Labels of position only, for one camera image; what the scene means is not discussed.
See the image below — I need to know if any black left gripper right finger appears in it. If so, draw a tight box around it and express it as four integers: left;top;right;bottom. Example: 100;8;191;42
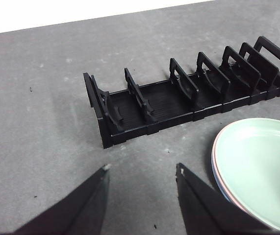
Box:
176;163;278;235

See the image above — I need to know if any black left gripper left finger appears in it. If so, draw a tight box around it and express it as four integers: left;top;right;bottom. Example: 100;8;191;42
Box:
14;165;110;235

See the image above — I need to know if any blue round plate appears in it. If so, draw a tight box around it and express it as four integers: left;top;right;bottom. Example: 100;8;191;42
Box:
211;156;231;200

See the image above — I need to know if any pink round plate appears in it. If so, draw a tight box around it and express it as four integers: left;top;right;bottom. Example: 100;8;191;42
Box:
212;122;243;209

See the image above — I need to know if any green round plate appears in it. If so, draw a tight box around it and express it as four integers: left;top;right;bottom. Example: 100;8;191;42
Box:
214;117;280;232

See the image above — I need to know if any black plastic dish rack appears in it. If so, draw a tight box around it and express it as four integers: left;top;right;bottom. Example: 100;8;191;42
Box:
82;36;280;149

